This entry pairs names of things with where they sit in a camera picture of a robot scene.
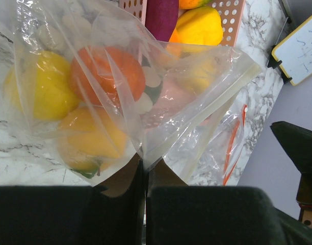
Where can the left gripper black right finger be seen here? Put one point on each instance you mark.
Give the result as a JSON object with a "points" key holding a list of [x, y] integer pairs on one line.
{"points": [[177, 213]]}

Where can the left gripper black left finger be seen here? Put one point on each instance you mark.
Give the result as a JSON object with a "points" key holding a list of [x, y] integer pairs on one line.
{"points": [[109, 213]]}

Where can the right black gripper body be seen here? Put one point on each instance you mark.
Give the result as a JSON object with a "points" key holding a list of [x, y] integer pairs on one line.
{"points": [[297, 144]]}

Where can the clear zip top bag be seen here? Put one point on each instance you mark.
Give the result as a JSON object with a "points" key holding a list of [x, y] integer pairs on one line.
{"points": [[180, 92]]}

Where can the orange toy pumpkin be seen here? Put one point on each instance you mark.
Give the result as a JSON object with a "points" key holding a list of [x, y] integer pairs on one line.
{"points": [[97, 63]]}

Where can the yellow toy lemon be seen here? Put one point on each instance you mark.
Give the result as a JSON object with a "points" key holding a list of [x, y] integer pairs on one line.
{"points": [[53, 98]]}

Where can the pink plastic basket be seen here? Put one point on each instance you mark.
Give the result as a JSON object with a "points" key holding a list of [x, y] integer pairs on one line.
{"points": [[230, 13]]}

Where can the purple toy sweet potato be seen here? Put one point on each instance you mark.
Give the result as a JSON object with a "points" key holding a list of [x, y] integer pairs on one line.
{"points": [[161, 18]]}

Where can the yellow orange toy pepper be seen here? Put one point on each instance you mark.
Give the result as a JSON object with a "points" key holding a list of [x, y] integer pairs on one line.
{"points": [[200, 26]]}

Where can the orange yellow toy mango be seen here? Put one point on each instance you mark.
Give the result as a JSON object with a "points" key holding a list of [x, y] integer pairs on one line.
{"points": [[173, 46]]}

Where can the green yellow toy mango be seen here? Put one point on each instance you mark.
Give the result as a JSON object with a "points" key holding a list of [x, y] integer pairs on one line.
{"points": [[192, 4]]}

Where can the small whiteboard wooden frame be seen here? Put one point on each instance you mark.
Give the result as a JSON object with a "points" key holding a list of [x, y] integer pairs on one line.
{"points": [[293, 55]]}

